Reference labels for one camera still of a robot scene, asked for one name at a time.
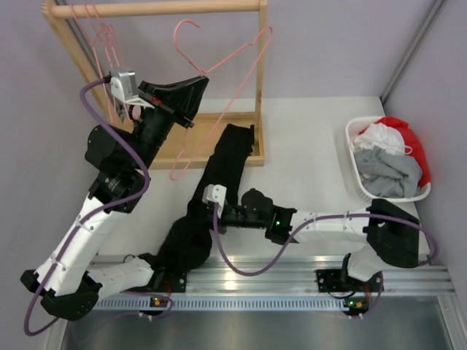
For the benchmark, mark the slotted cable duct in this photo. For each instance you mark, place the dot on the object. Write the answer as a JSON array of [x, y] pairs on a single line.
[[182, 303]]

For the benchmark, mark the pink hanger of red top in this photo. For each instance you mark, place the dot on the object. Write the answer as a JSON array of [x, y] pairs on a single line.
[[89, 35]]

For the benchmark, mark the pink hanger of white top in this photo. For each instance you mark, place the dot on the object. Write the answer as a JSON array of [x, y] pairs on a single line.
[[94, 42]]

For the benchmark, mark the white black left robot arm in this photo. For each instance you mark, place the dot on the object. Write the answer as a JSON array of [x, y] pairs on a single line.
[[65, 285]]

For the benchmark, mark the aluminium corner post right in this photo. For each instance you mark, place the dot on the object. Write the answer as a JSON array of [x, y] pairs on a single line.
[[415, 43]]

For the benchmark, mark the pink hanger of grey top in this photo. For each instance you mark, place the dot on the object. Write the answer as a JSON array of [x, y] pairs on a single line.
[[107, 36]]

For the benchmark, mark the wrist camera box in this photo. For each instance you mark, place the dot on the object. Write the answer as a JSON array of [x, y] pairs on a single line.
[[215, 193], [123, 88]]

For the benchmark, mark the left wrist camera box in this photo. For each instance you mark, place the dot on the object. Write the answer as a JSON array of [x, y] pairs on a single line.
[[123, 88]]

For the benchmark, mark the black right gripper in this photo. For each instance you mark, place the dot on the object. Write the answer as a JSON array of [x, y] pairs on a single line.
[[221, 222]]

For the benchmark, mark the pink hanger of black top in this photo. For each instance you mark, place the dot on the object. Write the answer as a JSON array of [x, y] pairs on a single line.
[[231, 58]]

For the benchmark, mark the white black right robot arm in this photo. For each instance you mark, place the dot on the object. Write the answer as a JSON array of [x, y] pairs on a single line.
[[389, 236]]

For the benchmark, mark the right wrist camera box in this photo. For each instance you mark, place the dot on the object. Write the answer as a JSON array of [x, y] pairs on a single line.
[[215, 193]]

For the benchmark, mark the wooden clothes rack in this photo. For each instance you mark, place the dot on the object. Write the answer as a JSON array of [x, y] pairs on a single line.
[[169, 150]]

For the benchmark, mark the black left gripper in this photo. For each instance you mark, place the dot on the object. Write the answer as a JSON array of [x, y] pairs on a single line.
[[182, 98]]

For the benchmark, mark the red tank top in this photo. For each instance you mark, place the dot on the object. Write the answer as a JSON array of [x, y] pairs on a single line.
[[413, 145]]

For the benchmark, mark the white perforated plastic basket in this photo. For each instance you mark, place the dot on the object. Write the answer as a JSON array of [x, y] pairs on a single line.
[[352, 129]]

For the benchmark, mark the black tank top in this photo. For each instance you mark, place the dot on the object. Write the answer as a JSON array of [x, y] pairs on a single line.
[[188, 243]]

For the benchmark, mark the grey tank top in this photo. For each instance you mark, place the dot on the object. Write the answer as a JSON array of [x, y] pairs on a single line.
[[388, 176]]

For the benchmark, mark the white camisole top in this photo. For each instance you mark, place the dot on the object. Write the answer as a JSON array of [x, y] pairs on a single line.
[[379, 135]]

